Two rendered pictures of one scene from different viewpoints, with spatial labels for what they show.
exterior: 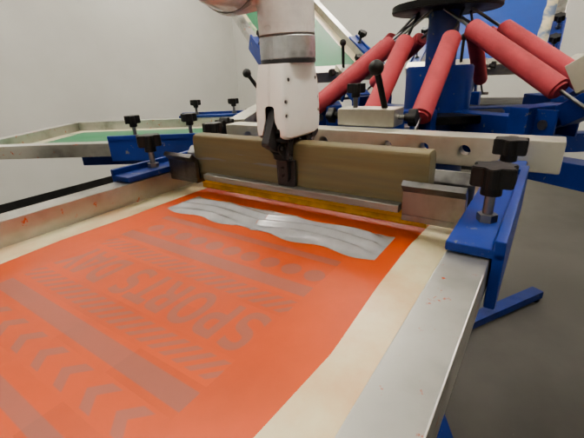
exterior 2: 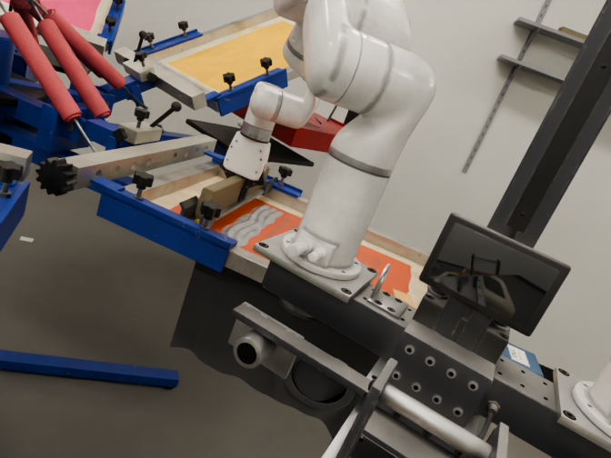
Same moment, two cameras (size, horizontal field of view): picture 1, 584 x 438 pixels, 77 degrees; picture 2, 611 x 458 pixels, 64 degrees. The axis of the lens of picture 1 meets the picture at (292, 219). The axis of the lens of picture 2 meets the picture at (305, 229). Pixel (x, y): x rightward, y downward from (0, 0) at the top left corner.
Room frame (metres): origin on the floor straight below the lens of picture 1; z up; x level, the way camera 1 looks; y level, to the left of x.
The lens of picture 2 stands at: (0.94, 1.18, 1.41)
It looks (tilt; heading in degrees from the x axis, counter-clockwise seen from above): 19 degrees down; 242
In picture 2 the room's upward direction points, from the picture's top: 21 degrees clockwise
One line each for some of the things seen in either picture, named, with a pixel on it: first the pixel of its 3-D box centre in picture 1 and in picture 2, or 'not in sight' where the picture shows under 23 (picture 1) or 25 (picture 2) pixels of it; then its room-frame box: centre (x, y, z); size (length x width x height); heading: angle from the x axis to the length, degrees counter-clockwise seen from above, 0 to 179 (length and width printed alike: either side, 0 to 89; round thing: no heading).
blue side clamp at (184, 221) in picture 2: (189, 170); (167, 225); (0.74, 0.21, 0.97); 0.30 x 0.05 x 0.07; 145
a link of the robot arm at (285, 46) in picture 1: (290, 48); (254, 129); (0.55, -0.01, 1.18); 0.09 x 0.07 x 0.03; 145
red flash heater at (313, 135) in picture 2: not in sight; (305, 127); (-0.04, -1.09, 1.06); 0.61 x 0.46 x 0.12; 25
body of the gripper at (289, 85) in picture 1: (289, 96); (249, 153); (0.55, -0.01, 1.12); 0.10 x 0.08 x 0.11; 145
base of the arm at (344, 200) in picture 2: not in sight; (335, 214); (0.59, 0.59, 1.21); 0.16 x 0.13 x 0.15; 43
